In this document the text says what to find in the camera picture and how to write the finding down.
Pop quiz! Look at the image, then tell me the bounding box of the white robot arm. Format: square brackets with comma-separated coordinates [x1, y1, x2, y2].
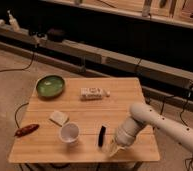
[107, 102, 193, 157]

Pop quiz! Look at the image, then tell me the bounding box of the black upright eraser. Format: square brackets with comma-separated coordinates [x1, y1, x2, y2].
[98, 126, 106, 147]

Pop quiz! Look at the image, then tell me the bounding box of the clear plastic cup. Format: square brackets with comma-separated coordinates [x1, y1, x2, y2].
[59, 122, 79, 144]

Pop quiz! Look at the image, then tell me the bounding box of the wooden table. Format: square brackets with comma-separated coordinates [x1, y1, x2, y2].
[8, 78, 160, 163]

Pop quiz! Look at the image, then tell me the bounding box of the white box with label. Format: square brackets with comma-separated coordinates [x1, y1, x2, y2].
[80, 87, 110, 100]

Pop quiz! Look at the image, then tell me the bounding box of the beige sponge block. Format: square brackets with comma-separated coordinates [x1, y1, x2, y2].
[49, 111, 69, 126]

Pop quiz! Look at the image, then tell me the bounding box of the red chili pepper toy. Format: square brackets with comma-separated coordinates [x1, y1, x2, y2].
[15, 124, 39, 137]

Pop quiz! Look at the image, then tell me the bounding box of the green bowl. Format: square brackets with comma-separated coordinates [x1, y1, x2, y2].
[36, 75, 65, 99]

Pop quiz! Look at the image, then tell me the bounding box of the black device on ledge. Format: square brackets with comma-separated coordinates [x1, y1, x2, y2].
[47, 29, 65, 42]

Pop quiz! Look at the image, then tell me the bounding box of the white spray bottle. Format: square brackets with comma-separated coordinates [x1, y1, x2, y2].
[7, 10, 20, 31]

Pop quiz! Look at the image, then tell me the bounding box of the black cable right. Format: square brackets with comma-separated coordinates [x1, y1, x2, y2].
[179, 84, 193, 171]

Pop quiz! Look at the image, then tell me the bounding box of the black floor cable left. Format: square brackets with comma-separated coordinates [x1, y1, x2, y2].
[0, 43, 38, 76]

